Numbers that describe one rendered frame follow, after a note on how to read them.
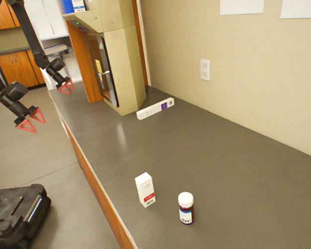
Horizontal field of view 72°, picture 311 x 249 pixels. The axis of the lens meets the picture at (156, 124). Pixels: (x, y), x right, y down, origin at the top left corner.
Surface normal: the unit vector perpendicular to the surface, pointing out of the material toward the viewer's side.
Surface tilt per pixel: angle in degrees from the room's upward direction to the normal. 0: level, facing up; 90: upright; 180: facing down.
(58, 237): 0
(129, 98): 90
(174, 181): 0
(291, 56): 90
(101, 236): 0
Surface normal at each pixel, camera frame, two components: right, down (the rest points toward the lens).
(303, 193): -0.12, -0.87
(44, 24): 0.15, 0.51
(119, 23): 0.53, 0.36
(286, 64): -0.84, 0.35
